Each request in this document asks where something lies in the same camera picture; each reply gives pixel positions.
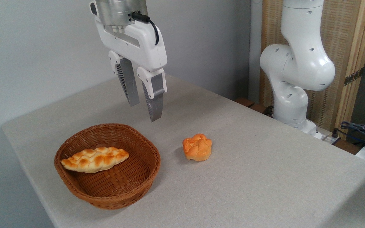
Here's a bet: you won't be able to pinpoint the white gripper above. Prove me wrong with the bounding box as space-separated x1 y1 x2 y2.
89 1 168 123

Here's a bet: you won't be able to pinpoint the round orange bread bun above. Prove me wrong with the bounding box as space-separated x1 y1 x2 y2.
182 133 212 161

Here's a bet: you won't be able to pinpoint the long braided bread loaf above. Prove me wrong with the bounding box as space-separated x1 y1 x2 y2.
61 146 130 173

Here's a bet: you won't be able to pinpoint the brown wicker basket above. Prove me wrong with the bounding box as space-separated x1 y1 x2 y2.
54 123 161 210

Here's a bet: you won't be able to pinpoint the grey tablecloth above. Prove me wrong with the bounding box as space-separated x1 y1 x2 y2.
1 73 365 228

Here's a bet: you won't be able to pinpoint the wooden woven folding screen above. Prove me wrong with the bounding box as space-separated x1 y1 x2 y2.
260 0 365 140

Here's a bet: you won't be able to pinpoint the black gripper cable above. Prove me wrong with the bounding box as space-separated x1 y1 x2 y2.
131 12 159 46

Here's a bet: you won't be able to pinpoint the blue-grey cable bundle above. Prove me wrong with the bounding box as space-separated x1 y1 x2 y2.
335 121 365 149

